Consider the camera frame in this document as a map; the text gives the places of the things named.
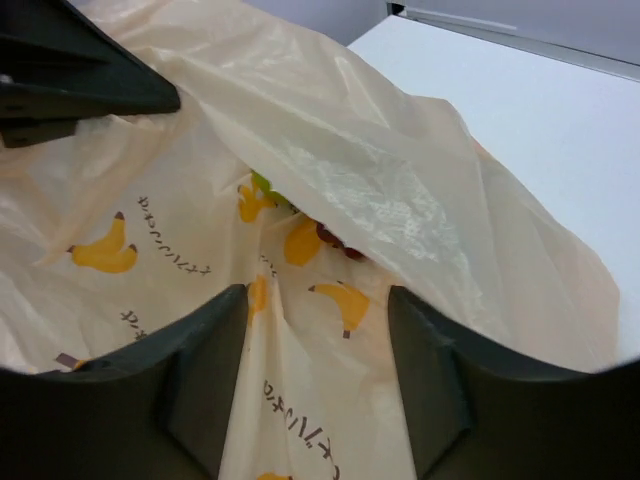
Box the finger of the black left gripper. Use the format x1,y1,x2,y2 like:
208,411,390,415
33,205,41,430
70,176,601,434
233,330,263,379
1,1,180,148

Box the aluminium table edge rail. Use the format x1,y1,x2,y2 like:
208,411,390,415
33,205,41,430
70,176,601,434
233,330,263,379
389,0,639,81

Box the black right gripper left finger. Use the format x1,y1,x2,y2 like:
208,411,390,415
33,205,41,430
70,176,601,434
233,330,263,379
1,284,248,479

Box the dark red fake grapes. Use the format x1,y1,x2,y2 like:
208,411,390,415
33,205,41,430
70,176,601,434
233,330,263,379
316,222,365,261

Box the banana print plastic bag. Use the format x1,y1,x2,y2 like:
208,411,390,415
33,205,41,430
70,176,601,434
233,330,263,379
1,1,619,479

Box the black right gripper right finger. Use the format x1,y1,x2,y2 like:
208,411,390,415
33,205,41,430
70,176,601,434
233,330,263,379
388,286,639,479

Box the green fake fruit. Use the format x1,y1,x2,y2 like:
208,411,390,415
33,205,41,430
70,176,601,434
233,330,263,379
251,170,299,213

